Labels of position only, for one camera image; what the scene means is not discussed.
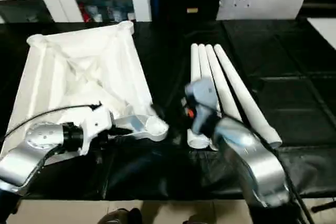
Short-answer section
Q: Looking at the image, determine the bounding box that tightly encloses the white plastic table leg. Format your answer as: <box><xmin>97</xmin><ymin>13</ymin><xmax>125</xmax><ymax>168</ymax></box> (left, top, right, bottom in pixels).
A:
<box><xmin>205</xmin><ymin>44</ymin><xmax>244</xmax><ymax>124</ymax></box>
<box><xmin>213</xmin><ymin>43</ymin><xmax>284</xmax><ymax>149</ymax></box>
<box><xmin>198</xmin><ymin>44</ymin><xmax>219</xmax><ymax>152</ymax></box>
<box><xmin>186</xmin><ymin>42</ymin><xmax>211</xmax><ymax>149</ymax></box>

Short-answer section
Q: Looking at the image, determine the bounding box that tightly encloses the white plastic table top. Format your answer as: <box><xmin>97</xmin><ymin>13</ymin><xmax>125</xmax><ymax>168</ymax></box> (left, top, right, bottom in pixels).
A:
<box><xmin>4</xmin><ymin>20</ymin><xmax>169</xmax><ymax>143</ymax></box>

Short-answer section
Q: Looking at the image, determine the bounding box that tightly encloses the dark left robot foot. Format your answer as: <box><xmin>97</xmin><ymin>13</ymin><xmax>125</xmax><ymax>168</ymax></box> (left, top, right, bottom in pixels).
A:
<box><xmin>99</xmin><ymin>207</ymin><xmax>142</xmax><ymax>224</ymax></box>

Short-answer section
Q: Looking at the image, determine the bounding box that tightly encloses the dark robot foot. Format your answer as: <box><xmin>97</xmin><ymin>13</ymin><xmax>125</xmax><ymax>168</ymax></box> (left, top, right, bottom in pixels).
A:
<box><xmin>99</xmin><ymin>207</ymin><xmax>142</xmax><ymax>224</ymax></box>
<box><xmin>187</xmin><ymin>213</ymin><xmax>211</xmax><ymax>224</ymax></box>

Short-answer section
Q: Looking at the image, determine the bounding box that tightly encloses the dark right robot foot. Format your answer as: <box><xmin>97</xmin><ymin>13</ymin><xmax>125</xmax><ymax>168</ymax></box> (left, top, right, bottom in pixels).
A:
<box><xmin>187</xmin><ymin>213</ymin><xmax>211</xmax><ymax>224</ymax></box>

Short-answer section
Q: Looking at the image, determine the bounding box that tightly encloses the black work mat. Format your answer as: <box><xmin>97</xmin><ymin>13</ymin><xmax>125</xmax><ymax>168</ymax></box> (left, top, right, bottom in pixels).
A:
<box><xmin>0</xmin><ymin>18</ymin><xmax>336</xmax><ymax>201</ymax></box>

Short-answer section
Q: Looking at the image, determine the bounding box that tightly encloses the black tripod leg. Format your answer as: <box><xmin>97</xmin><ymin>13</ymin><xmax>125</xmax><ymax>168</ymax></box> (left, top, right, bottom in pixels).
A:
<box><xmin>311</xmin><ymin>202</ymin><xmax>336</xmax><ymax>213</ymax></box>

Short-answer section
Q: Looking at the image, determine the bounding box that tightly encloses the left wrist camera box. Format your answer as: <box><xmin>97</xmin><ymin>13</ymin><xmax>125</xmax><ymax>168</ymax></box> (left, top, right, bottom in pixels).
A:
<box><xmin>80</xmin><ymin>104</ymin><xmax>112</xmax><ymax>156</ymax></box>

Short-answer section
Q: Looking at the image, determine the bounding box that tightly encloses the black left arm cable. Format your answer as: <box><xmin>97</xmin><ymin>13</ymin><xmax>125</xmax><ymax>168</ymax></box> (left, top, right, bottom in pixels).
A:
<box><xmin>2</xmin><ymin>102</ymin><xmax>103</xmax><ymax>141</ymax></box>

